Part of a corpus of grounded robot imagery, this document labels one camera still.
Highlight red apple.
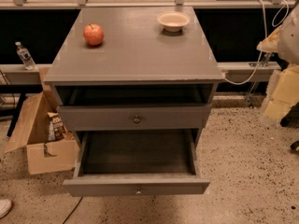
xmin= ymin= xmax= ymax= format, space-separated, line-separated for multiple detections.
xmin=83 ymin=23 xmax=104 ymax=46

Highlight clear plastic water bottle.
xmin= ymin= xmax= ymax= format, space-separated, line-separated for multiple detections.
xmin=15 ymin=41 xmax=36 ymax=70

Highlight grey drawer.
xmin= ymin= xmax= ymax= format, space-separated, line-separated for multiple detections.
xmin=64 ymin=130 xmax=209 ymax=196
xmin=57 ymin=85 xmax=211 ymax=131

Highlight black floor cable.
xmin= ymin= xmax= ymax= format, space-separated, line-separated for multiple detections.
xmin=61 ymin=196 xmax=84 ymax=224

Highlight grey wooden drawer cabinet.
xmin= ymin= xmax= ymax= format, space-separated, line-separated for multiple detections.
xmin=43 ymin=6 xmax=226 ymax=142

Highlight brown snack bag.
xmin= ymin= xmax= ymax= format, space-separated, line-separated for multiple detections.
xmin=48 ymin=112 xmax=66 ymax=141

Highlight open cardboard box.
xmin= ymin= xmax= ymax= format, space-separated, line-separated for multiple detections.
xmin=4 ymin=66 xmax=80 ymax=175

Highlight grey top drawer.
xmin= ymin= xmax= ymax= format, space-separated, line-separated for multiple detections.
xmin=57 ymin=85 xmax=211 ymax=131

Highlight white shoe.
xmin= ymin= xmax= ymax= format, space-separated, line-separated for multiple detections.
xmin=0 ymin=199 xmax=13 ymax=218

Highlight metal stand pole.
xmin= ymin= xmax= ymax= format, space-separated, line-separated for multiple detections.
xmin=245 ymin=53 xmax=273 ymax=109

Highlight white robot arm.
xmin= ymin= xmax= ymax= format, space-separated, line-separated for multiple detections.
xmin=257 ymin=3 xmax=299 ymax=126

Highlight beige bowl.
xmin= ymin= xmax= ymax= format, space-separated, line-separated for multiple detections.
xmin=157 ymin=11 xmax=190 ymax=32

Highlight white cable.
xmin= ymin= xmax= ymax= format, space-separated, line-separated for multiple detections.
xmin=221 ymin=0 xmax=291 ymax=86

